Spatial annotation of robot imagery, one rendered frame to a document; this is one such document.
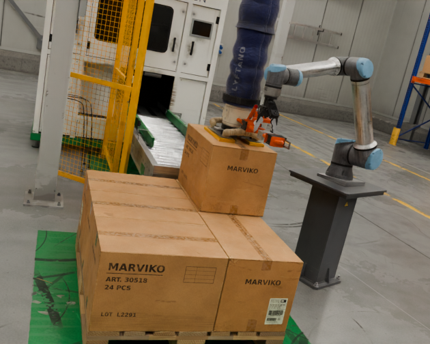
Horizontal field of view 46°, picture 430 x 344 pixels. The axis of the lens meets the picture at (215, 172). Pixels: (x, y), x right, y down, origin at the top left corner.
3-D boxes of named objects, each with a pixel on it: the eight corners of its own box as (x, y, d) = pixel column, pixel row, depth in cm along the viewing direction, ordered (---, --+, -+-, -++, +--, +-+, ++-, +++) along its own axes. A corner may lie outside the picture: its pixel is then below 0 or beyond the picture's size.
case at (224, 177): (177, 179, 345) (188, 123, 336) (231, 185, 358) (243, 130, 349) (200, 211, 291) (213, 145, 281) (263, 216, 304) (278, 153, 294)
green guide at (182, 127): (166, 117, 577) (167, 108, 575) (174, 117, 581) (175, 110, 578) (202, 153, 431) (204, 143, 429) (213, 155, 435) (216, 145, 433)
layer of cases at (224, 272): (78, 226, 336) (86, 169, 326) (218, 236, 369) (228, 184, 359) (88, 331, 227) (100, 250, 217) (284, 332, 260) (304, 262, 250)
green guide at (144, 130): (119, 109, 559) (120, 102, 557) (128, 110, 563) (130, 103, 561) (140, 146, 414) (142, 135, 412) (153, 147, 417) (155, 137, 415)
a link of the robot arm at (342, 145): (340, 161, 359) (345, 136, 356) (360, 166, 346) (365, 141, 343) (326, 160, 349) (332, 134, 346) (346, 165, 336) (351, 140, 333)
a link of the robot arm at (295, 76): (291, 68, 283) (276, 65, 275) (306, 70, 274) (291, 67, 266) (288, 85, 285) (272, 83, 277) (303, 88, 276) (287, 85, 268)
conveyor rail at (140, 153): (114, 122, 562) (117, 106, 557) (119, 123, 564) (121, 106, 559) (148, 192, 352) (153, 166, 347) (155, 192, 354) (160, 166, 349)
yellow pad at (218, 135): (203, 129, 325) (205, 121, 324) (218, 131, 328) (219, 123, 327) (218, 141, 294) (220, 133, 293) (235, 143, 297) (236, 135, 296)
